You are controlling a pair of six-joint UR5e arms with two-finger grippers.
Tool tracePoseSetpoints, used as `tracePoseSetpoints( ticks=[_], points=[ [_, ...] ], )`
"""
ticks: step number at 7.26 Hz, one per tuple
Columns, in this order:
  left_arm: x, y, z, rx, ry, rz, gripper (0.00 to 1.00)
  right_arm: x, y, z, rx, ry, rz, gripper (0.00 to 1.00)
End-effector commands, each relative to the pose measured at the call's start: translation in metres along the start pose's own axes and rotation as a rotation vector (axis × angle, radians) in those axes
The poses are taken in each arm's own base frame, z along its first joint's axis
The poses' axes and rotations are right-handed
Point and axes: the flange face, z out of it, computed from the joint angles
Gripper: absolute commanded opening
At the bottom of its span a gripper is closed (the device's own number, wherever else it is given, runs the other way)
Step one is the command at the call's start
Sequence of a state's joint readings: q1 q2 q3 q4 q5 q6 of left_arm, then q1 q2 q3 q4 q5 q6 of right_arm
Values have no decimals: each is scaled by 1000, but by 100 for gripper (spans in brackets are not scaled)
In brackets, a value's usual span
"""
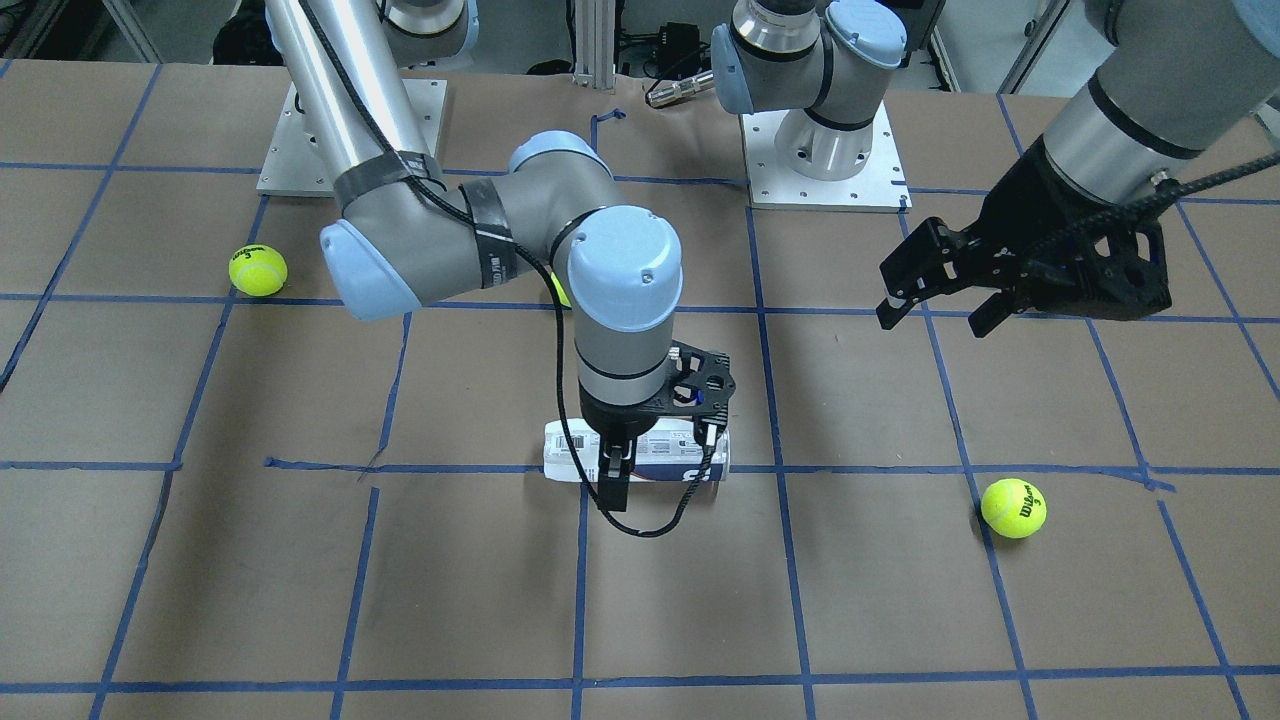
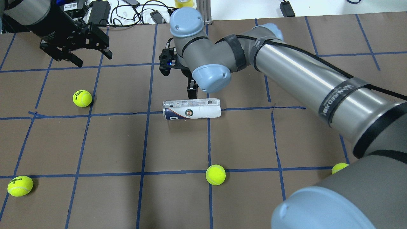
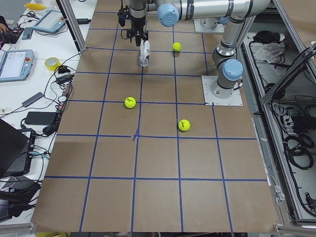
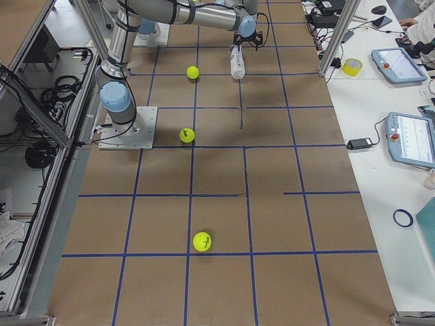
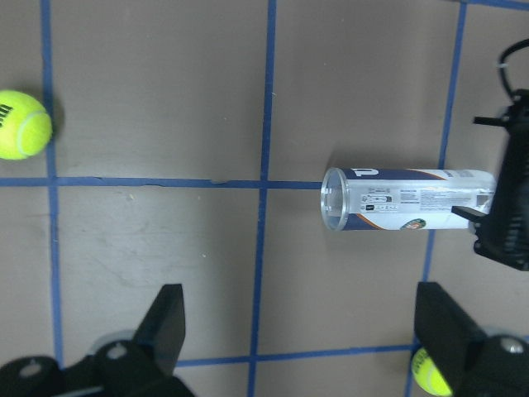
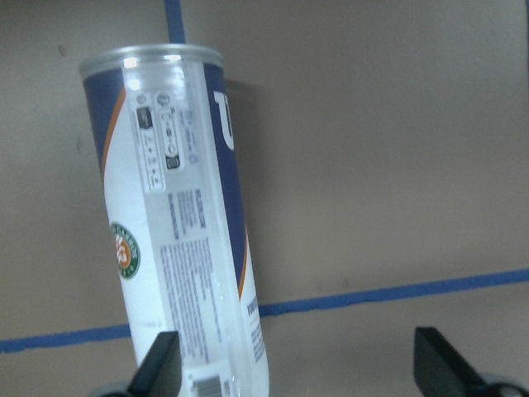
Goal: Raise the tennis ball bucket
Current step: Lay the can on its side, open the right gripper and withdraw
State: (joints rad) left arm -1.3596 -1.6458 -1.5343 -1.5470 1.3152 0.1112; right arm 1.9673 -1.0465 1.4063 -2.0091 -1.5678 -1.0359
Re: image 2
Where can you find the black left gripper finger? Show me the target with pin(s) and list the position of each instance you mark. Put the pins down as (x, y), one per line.
(107, 53)
(69, 56)

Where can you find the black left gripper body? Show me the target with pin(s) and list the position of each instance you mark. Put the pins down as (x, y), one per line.
(54, 28)

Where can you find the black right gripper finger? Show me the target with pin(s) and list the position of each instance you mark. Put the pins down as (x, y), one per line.
(192, 89)

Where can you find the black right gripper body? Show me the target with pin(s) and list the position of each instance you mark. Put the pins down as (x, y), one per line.
(191, 88)

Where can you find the white tennis ball can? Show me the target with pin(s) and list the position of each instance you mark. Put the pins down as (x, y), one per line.
(191, 109)

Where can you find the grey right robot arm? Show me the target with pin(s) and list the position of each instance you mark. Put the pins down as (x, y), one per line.
(370, 193)

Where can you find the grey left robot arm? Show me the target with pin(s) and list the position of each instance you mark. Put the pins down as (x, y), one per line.
(27, 12)

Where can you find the yellow tennis ball upper left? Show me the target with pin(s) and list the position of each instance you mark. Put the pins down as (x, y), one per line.
(82, 98)

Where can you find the yellow tennis ball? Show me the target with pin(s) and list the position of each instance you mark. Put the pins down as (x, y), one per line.
(338, 167)
(82, 98)
(215, 175)
(20, 186)

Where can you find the yellow tennis ball centre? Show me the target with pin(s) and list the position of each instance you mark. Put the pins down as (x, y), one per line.
(215, 175)

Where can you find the yellow tennis ball lower left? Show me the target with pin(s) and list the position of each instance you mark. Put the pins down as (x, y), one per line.
(20, 186)

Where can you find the yellow tennis ball right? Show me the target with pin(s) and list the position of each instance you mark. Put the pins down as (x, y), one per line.
(338, 167)

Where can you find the yellow tape roll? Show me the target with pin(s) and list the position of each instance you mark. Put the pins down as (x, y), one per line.
(184, 3)

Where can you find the black power adapter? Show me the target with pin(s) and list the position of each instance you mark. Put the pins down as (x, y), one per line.
(286, 9)

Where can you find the aluminium frame post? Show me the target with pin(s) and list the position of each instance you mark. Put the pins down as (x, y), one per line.
(204, 7)

